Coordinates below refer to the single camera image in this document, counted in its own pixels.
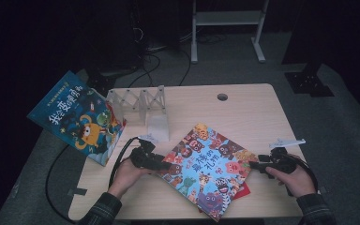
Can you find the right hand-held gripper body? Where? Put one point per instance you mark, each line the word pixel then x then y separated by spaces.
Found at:
pixel 281 161

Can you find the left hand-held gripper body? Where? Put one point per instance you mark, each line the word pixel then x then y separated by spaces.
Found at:
pixel 143 156

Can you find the red picture book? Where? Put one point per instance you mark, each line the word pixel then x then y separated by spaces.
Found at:
pixel 243 191

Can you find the white expandable book rack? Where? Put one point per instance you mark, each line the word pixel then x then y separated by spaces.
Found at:
pixel 156 118

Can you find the light blue animal faces book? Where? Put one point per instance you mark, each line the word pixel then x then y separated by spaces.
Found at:
pixel 209 172

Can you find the dark blue monster picture book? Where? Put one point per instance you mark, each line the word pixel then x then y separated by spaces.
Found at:
pixel 78 117

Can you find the person's right hand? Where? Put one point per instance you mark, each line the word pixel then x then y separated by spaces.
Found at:
pixel 296 181

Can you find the person's left hand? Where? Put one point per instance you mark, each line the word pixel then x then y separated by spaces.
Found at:
pixel 126 178

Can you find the white metal desk frame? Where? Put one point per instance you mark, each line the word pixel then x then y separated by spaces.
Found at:
pixel 228 18

